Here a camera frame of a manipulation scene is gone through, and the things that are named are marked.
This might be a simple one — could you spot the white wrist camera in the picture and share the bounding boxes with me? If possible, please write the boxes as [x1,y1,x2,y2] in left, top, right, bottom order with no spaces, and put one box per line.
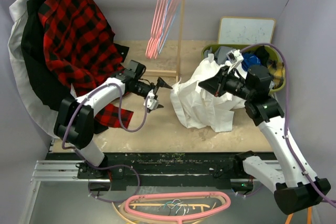
[143,96,159,113]
[226,49,244,73]

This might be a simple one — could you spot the small whiteboard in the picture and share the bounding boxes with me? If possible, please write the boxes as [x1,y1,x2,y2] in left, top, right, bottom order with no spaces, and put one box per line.
[217,16,276,45]

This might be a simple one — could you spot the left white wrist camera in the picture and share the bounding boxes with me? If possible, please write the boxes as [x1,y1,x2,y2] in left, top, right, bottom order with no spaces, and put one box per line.
[143,96,159,113]

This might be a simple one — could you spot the light blue wire hanger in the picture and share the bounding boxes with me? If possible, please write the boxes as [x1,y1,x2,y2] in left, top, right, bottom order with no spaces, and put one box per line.
[156,0,181,55]

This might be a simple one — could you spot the black hanging shirt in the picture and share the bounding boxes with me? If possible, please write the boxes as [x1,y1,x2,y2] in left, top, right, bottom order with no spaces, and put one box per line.
[20,0,130,134]

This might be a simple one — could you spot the orange hanger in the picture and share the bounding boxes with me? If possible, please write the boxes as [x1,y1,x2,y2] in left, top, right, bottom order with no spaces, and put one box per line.
[285,207,313,224]

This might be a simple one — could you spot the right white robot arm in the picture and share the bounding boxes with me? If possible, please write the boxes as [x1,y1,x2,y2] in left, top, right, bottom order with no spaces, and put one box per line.
[198,65,331,215]

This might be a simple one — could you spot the pink hangers on rack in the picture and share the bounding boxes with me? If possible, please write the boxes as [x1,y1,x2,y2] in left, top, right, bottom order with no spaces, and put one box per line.
[145,0,182,59]

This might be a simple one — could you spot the red black plaid shirt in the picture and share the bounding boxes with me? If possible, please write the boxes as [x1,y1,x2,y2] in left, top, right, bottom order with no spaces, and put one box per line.
[38,0,134,130]

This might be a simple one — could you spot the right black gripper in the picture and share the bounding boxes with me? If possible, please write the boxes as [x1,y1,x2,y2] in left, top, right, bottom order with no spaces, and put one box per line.
[199,65,254,100]

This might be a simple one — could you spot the blue checked shirt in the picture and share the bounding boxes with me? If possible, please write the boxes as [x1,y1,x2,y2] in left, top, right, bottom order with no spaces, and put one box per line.
[241,52,261,71]

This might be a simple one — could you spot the grey white hanging shirt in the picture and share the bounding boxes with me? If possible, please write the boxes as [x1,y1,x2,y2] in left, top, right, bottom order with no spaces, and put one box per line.
[8,0,58,138]

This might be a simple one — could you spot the grey garment in basket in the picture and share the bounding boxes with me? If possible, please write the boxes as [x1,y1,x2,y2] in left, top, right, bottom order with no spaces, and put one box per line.
[203,46,234,65]

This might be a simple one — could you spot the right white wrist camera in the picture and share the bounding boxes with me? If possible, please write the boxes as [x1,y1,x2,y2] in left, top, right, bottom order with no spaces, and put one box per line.
[226,49,244,73]

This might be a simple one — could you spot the purple cable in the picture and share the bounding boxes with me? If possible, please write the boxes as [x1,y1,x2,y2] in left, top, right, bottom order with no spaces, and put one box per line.
[237,42,336,208]
[61,82,148,204]

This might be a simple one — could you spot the large pink hanger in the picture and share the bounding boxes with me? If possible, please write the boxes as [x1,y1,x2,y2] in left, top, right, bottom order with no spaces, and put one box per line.
[119,191,231,223]

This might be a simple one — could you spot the yellow black plaid garment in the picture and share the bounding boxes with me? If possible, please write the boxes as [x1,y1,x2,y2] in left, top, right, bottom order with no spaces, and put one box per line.
[268,60,286,89]

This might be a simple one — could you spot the black garment in basket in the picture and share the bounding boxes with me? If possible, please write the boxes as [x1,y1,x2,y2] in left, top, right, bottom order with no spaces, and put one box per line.
[255,46,274,68]

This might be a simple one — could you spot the aluminium frame rail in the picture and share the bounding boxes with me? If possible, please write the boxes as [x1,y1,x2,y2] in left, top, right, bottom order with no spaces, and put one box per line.
[18,159,79,224]

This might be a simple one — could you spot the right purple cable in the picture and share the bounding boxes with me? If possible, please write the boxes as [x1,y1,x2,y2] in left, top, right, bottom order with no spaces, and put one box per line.
[237,42,336,208]

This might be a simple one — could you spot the olive green laundry basket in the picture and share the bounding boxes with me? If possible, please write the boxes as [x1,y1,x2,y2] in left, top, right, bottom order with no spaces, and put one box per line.
[201,44,286,94]

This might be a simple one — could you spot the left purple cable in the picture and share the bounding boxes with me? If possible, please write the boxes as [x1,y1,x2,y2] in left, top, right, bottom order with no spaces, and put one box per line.
[61,82,148,204]

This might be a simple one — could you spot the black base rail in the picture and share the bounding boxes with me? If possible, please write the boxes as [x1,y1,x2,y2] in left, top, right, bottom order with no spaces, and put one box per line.
[76,152,255,192]

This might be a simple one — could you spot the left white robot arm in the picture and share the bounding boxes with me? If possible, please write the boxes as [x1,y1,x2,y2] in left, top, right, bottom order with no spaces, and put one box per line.
[54,60,171,178]

